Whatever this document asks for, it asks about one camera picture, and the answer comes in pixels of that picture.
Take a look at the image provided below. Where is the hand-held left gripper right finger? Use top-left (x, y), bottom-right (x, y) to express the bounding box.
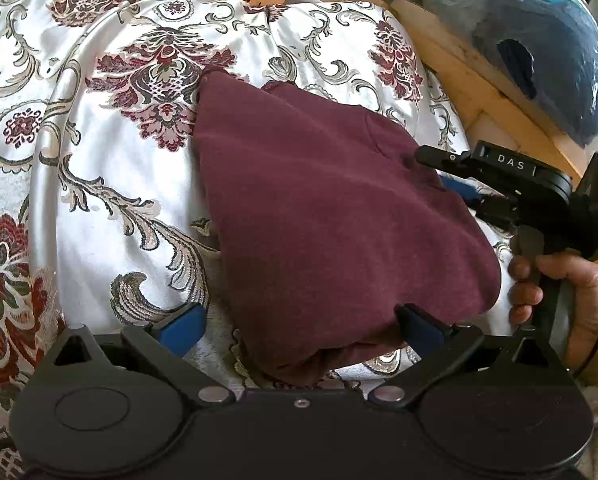
top-left (369, 304), bottom-right (564, 407)

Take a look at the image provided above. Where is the white floral satin blanket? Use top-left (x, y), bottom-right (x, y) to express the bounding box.
top-left (0, 0), bottom-right (527, 480)

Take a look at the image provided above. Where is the person's right hand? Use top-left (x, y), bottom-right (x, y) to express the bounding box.
top-left (508, 251), bottom-right (598, 377)

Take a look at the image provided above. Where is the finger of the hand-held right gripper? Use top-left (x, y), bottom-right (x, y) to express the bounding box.
top-left (438, 175), bottom-right (484, 216)
top-left (415, 144), bottom-right (476, 177)

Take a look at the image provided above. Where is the wooden bed frame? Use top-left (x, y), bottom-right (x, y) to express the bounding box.
top-left (119, 0), bottom-right (597, 183)

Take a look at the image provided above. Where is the clear plastic bag of bedding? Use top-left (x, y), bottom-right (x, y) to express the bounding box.
top-left (423, 0), bottom-right (598, 150)

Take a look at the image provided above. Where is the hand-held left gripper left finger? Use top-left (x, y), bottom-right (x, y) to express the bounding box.
top-left (46, 302), bottom-right (237, 407)

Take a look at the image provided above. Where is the maroon long-sleeve sweater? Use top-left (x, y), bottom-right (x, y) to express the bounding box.
top-left (191, 67), bottom-right (503, 389)

